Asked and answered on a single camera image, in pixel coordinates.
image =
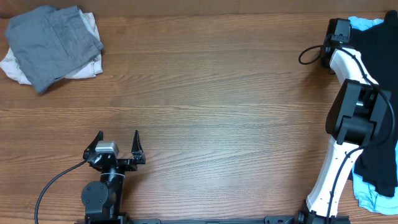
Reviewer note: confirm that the grey folded trousers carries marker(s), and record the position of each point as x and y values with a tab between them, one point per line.
49	43

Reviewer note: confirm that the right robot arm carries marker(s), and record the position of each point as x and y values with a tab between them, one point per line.
353	122

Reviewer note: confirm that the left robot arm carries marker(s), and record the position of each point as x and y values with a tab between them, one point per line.
102	199

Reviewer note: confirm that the white folded garment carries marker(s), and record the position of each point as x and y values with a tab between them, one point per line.
11	68

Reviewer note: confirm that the black polo shirt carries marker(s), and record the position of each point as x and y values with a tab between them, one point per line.
378	46

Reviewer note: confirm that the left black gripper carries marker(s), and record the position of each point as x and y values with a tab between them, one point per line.
137	154

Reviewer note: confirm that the light blue t-shirt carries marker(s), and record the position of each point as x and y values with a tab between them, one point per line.
365	192

